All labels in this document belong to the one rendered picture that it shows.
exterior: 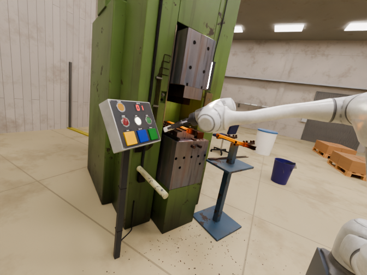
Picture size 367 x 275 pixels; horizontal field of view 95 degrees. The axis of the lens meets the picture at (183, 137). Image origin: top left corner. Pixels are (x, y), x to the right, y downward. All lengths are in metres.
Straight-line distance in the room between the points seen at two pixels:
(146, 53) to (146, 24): 0.18
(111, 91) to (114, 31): 0.51
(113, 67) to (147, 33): 0.51
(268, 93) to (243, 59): 2.71
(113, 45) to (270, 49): 11.36
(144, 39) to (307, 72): 11.37
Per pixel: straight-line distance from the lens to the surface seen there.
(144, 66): 1.38
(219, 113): 0.71
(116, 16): 1.84
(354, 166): 6.12
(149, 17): 1.45
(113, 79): 1.75
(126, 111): 1.02
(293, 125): 12.07
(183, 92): 1.40
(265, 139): 5.44
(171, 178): 1.50
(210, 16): 1.81
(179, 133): 1.44
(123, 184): 1.25
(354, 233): 1.12
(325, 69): 12.44
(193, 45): 1.46
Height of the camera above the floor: 1.27
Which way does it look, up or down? 13 degrees down
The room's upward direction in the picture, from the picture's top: 10 degrees clockwise
